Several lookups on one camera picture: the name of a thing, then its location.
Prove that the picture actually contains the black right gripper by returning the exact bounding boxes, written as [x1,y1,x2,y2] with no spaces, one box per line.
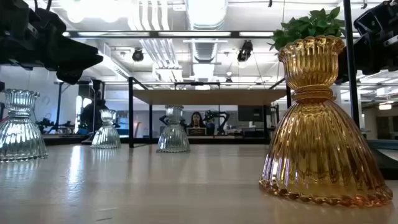
[337,0,398,83]

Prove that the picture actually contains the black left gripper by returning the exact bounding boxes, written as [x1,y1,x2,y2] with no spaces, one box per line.
[0,0,104,85]

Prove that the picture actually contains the clear ribbed glass candle holder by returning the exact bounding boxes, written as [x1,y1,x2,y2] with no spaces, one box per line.
[156,105,191,154]
[0,88,49,162]
[90,108,122,149]

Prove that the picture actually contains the amber ribbed glass candle holder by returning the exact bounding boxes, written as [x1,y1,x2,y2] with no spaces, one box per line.
[258,34,394,208]

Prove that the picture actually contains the standing person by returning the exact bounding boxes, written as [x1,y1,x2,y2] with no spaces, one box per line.
[80,90,108,138]

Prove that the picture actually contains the black ceiling spotlight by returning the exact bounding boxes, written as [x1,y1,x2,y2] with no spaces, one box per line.
[236,39,254,62]
[131,48,145,62]

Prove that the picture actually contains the green potted plant black pot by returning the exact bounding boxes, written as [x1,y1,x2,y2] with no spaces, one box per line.
[269,6,346,52]

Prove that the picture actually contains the seated person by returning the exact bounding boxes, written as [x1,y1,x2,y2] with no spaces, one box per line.
[187,111,206,129]

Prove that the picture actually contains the black background monitor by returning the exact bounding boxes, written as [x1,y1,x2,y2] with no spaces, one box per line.
[238,105,265,123]

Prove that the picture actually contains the wooden riser shelf black legs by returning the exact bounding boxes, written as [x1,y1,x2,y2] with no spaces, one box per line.
[128,77,293,149]

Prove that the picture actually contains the dark background laptop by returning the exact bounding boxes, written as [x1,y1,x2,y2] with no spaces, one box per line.
[186,126,208,137]

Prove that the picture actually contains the black overhead light beam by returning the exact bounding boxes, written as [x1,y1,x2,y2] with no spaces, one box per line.
[62,30,361,39]

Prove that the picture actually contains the black background workstation frame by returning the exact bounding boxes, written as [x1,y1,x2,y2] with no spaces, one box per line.
[54,80,106,136]

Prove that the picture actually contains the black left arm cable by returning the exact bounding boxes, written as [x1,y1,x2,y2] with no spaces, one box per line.
[32,0,53,12]

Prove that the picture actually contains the silver ventilation duct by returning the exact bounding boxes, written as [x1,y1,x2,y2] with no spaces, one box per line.
[185,0,228,31]

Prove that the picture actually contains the black frame crossbar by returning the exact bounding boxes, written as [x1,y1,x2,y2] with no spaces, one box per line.
[43,136,271,146]

